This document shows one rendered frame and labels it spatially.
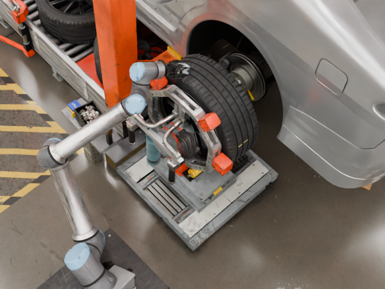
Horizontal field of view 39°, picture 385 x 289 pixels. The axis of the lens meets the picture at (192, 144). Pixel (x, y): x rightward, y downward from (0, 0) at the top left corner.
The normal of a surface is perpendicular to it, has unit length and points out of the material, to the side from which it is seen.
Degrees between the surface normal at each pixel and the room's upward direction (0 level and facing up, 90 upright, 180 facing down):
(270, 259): 0
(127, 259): 0
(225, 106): 32
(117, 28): 90
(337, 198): 0
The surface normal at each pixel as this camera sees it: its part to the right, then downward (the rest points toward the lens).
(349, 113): -0.73, 0.55
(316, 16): -0.56, 0.23
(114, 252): 0.06, -0.54
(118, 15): 0.68, 0.64
